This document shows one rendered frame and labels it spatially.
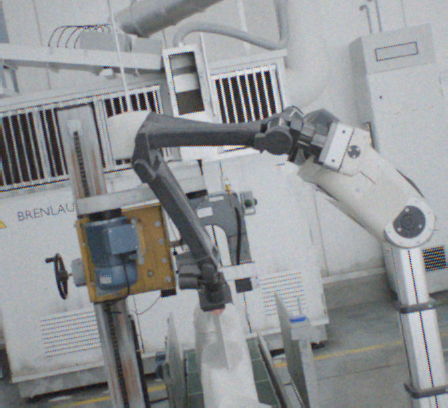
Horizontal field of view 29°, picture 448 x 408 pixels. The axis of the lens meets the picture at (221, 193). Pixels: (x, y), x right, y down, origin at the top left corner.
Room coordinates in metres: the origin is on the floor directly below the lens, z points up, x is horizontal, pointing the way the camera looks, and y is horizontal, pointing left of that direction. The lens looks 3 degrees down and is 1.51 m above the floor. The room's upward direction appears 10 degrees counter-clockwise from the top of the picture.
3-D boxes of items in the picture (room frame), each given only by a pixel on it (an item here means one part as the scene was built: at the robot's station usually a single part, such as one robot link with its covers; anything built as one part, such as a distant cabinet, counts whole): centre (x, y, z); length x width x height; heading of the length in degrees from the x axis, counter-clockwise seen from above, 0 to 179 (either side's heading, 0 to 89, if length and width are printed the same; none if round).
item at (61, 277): (3.27, 0.66, 1.13); 0.18 x 0.11 x 0.18; 2
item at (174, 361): (3.79, 0.34, 0.54); 1.05 x 0.02 x 0.41; 2
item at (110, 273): (3.06, 0.42, 1.21); 0.15 x 0.15 x 0.25
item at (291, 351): (3.81, -0.20, 0.54); 1.05 x 0.02 x 0.41; 2
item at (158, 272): (3.30, 0.40, 1.18); 0.34 x 0.25 x 0.31; 92
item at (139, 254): (3.13, 0.34, 1.23); 0.28 x 0.07 x 0.16; 2
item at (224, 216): (3.35, 0.06, 1.21); 0.30 x 0.25 x 0.30; 2
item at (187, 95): (5.67, 0.10, 1.82); 0.51 x 0.27 x 0.71; 2
